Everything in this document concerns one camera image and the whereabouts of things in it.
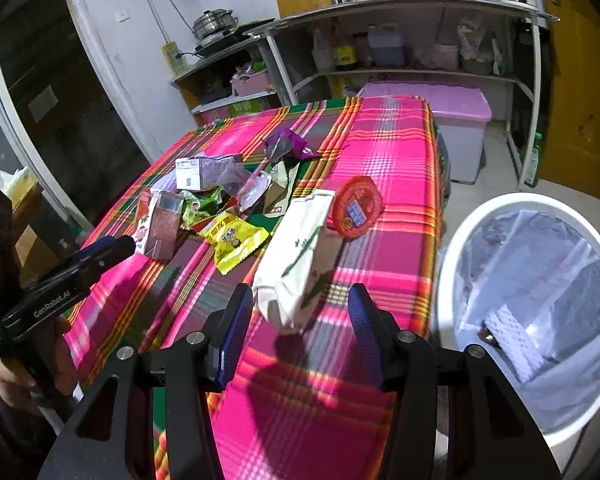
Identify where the red milk carton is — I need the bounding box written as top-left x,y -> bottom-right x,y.
132,190 -> 184,260

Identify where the yellow snack bag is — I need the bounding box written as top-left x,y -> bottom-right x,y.
200,212 -> 270,275

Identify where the white paper bag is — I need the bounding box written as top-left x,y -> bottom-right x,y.
252,190 -> 342,335

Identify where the green snack bag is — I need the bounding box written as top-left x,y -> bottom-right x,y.
180,186 -> 230,231

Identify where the red round lid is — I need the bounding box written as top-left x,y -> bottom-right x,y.
332,176 -> 384,240

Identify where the white purple box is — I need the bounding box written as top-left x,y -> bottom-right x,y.
175,154 -> 242,192

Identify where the clear plastic cup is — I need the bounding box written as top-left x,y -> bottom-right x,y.
236,171 -> 272,211

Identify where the pale green wrapper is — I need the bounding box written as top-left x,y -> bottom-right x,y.
263,159 -> 300,218

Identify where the white round trash bin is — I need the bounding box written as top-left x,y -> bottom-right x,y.
431,192 -> 600,479

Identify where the metal kitchen shelf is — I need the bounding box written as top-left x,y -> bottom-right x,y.
249,0 -> 554,178

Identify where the person left hand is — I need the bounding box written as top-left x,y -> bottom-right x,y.
0,316 -> 78,416

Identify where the lying purple foam net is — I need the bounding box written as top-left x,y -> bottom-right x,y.
150,168 -> 176,193

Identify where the pink plaid tablecloth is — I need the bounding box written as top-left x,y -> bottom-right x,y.
68,94 -> 444,479

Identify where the purple foil wrapper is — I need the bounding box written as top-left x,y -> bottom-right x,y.
263,128 -> 318,164

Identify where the yellow power strip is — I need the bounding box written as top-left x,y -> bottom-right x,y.
161,41 -> 188,76

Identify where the pink basket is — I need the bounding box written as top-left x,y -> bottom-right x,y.
230,70 -> 274,96

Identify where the pink lid storage box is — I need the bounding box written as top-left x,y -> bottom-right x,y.
358,81 -> 492,184

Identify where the induction cooker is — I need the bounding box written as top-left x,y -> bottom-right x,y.
193,18 -> 274,58

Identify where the wooden side shelf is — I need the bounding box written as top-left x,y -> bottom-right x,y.
170,38 -> 280,126

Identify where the steel pot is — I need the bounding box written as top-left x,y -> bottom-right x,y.
193,9 -> 238,40

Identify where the wooden door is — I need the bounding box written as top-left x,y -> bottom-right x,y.
541,0 -> 600,199

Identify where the purple jug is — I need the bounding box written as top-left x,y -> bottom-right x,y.
367,23 -> 406,68

